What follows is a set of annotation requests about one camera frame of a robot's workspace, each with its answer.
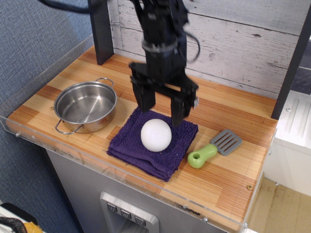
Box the small steel pot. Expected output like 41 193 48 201
54 78 117 134

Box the black braided cable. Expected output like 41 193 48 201
0 216 27 233

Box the white egg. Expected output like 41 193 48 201
140 119 172 152

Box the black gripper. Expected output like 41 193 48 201
129 46 198 127

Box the right dark grey post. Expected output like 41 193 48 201
271 5 311 120

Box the green grey toy spatula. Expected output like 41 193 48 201
187 129 242 169

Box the clear acrylic guard rail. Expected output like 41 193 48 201
8 29 282 232

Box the yellow object at corner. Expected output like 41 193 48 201
24 222 43 233

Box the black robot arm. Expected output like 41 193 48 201
41 0 198 127

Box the grey toy fridge cabinet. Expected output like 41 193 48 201
45 148 228 233

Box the white toy sink unit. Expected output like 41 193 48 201
263 91 311 196

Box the silver dispenser button panel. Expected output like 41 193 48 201
100 191 160 233

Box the folded purple cloth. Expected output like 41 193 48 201
107 108 199 181

